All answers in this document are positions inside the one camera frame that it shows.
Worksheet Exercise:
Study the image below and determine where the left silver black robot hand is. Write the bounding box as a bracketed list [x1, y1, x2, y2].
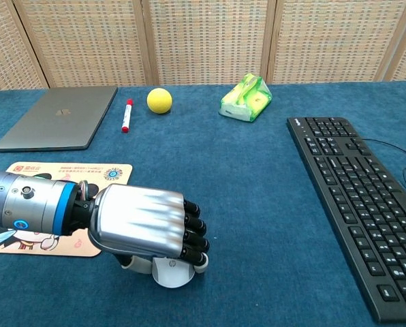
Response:
[88, 183, 210, 274]

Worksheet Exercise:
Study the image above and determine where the white computer mouse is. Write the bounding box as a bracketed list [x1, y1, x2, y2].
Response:
[151, 255, 198, 290]

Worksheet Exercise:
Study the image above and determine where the grey closed laptop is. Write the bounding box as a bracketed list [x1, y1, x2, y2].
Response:
[0, 85, 119, 153]

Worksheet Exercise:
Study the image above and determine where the yellow foam ball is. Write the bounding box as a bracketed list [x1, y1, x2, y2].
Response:
[146, 87, 174, 114]

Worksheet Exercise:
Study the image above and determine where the black computer keyboard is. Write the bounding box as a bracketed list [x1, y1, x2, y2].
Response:
[286, 116, 406, 324]

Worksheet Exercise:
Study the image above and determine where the cartoon girl mouse pad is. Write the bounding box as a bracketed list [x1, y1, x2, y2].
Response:
[0, 162, 134, 258]

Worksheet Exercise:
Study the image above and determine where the green tissue pack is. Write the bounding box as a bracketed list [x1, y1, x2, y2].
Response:
[218, 72, 273, 123]

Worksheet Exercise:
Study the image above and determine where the blue felt table cover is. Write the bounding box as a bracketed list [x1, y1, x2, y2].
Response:
[0, 79, 406, 327]

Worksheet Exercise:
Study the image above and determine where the woven bamboo folding screen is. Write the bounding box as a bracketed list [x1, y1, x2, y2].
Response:
[0, 0, 406, 92]

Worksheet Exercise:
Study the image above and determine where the red white marker pen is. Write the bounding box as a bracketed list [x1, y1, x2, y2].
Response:
[121, 98, 135, 134]

